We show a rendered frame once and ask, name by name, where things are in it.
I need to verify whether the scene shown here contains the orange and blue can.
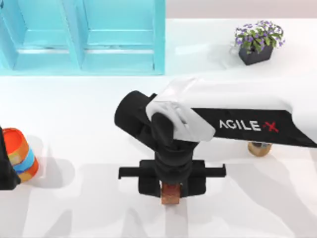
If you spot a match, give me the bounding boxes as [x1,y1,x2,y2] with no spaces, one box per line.
[1,127,40,184]

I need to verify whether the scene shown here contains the brown round cup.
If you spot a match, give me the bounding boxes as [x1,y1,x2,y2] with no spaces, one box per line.
[247,141,273,158]

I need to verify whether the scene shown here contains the light blue rack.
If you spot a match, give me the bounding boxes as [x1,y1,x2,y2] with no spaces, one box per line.
[0,0,166,76]

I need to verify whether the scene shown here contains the brown bread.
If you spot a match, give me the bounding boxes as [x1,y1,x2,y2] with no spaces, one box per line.
[161,182,182,206]

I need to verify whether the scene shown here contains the black pot with purple flowers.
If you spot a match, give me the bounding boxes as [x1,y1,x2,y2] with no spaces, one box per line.
[233,20,286,66]

